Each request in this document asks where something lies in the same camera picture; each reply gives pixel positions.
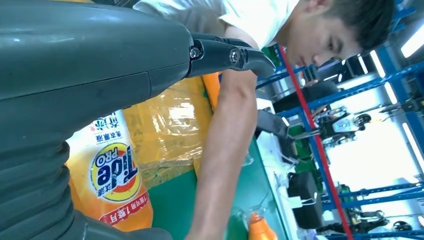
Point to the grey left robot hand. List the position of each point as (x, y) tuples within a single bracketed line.
[(82, 49)]

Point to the yellow plastic wrapped board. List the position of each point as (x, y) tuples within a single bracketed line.
[(165, 132)]

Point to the person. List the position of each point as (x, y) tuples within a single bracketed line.
[(228, 132)]

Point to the black tablet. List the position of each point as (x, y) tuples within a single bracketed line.
[(271, 122)]

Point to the white table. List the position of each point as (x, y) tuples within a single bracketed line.
[(270, 155)]

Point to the red pole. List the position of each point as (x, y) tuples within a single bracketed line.
[(316, 145)]

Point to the black carry case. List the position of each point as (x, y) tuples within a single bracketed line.
[(303, 188)]

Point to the metal robot gripper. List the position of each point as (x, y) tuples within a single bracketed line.
[(341, 126)]

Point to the blue steel shelving rack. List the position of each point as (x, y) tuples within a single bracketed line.
[(389, 78)]

